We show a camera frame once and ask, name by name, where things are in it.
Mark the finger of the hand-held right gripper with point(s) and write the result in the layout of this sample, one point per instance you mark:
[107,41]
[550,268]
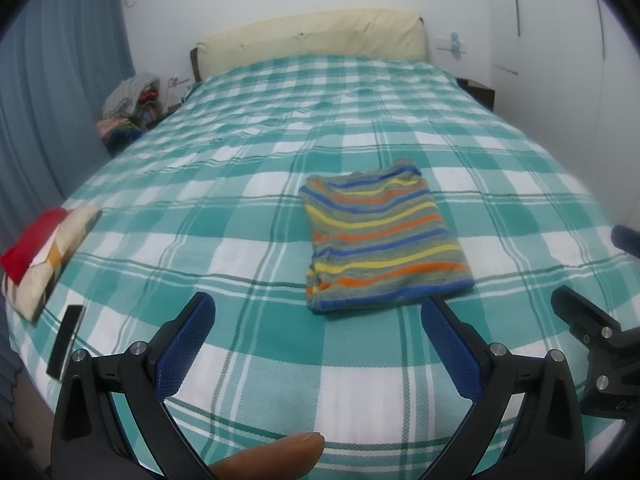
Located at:
[615,360]
[629,242]

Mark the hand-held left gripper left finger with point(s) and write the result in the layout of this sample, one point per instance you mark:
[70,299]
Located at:
[182,345]

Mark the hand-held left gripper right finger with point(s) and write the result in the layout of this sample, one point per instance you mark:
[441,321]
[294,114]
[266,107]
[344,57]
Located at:
[452,347]

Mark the striped multicolour small shirt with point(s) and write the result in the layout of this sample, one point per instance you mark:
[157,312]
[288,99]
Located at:
[385,240]

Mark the pile of mixed clothes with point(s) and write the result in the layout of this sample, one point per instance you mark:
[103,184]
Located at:
[131,105]

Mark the person's left hand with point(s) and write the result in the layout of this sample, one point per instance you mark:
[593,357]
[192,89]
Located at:
[275,457]

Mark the black phone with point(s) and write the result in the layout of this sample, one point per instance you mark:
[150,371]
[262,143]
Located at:
[66,342]

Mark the bed with green plaid sheet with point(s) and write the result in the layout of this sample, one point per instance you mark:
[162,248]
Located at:
[240,200]

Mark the red and beige folded cloth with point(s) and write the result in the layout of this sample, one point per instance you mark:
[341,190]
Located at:
[42,255]

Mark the white wardrobe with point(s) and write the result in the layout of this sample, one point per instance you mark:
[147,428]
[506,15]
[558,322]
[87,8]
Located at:
[555,60]

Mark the dark wooden nightstand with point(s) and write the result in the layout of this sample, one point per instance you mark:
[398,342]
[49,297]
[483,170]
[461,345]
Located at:
[477,91]

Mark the blue curtain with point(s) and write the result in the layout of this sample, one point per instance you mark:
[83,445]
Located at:
[55,85]

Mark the cream padded headboard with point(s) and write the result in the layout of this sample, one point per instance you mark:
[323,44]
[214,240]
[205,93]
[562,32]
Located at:
[310,35]

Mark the white wall socket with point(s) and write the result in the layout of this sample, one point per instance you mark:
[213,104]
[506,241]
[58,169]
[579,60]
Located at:
[176,81]

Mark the blue wall ornament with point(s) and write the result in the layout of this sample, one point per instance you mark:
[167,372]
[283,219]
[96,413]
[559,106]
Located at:
[452,46]

